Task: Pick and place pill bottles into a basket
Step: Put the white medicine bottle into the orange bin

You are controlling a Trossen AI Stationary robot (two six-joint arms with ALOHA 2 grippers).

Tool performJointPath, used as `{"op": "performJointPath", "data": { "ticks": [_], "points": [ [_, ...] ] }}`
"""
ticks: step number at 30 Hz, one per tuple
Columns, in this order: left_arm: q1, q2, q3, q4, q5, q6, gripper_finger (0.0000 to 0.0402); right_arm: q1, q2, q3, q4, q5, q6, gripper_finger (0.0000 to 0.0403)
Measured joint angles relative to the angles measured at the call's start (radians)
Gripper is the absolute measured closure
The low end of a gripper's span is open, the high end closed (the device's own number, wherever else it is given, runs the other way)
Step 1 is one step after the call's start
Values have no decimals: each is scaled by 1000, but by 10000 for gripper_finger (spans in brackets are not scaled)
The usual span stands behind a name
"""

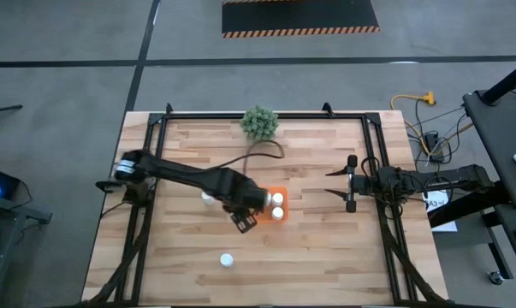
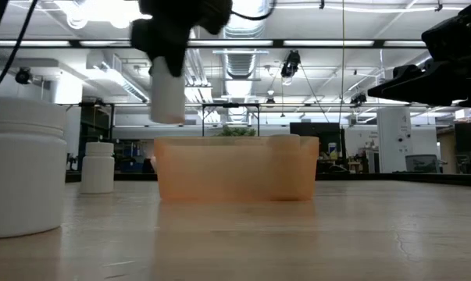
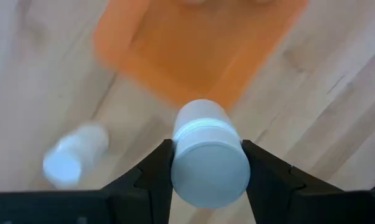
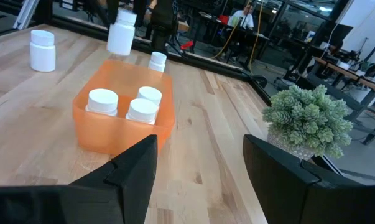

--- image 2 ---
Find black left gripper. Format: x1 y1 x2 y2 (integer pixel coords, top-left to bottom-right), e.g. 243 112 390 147
130 0 234 78

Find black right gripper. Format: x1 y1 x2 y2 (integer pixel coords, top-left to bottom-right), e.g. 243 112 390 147
366 0 471 108

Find orange translucent plastic basket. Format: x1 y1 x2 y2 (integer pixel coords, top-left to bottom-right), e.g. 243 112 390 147
153 134 320 203

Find white ceiling pipes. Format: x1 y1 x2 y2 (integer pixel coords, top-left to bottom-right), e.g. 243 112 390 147
184 37 215 103

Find white room pillar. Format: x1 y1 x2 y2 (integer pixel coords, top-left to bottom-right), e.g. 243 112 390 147
376 105 412 175

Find dark shelf rack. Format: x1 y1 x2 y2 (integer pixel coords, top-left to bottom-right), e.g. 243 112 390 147
77 101 116 173

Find small green artificial plant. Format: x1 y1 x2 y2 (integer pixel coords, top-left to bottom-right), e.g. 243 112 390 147
218 125 257 138

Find blue storage cabinet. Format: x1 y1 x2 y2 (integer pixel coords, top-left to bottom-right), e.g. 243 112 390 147
116 140 145 173

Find black monitor screen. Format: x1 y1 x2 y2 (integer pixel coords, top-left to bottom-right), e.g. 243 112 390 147
289 122 342 157

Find distant black workstation frame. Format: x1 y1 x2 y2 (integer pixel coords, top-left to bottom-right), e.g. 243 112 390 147
202 102 261 137

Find thin vertical hanging cable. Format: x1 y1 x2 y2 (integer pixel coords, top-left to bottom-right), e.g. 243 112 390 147
338 0 346 125

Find silver round ventilation duct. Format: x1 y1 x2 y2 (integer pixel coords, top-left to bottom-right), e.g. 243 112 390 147
223 0 270 80

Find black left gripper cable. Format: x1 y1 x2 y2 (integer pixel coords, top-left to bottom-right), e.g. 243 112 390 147
230 0 277 21

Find long horizontal metal rail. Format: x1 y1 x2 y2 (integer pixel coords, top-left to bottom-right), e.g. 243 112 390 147
55 101 471 108

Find black strip light rail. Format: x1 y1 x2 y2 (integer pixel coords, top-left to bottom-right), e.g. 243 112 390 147
0 37 427 49

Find black metal table frame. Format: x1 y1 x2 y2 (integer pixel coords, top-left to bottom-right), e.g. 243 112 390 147
65 173 471 187

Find black hanging camera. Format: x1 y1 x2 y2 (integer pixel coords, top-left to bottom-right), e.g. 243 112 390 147
280 49 302 79

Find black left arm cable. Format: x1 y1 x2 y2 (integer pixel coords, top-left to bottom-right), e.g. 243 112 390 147
0 0 40 98

